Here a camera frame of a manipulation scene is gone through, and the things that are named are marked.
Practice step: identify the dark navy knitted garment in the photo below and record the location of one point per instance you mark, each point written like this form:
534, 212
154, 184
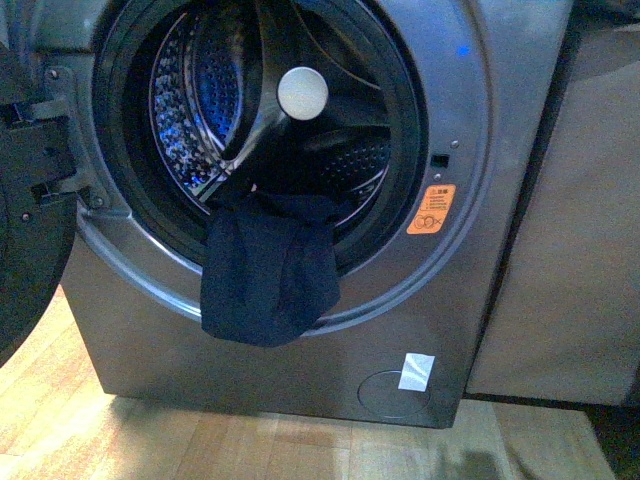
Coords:
270, 271

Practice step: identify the grey front-load washing machine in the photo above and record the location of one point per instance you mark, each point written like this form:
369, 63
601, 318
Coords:
176, 108

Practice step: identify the round washing machine door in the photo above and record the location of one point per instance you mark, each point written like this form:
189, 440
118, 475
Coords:
38, 214

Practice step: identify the orange warning sticker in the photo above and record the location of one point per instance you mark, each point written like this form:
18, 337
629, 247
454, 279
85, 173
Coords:
433, 210

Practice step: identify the silver tape strip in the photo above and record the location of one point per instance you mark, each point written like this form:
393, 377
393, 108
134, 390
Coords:
416, 372

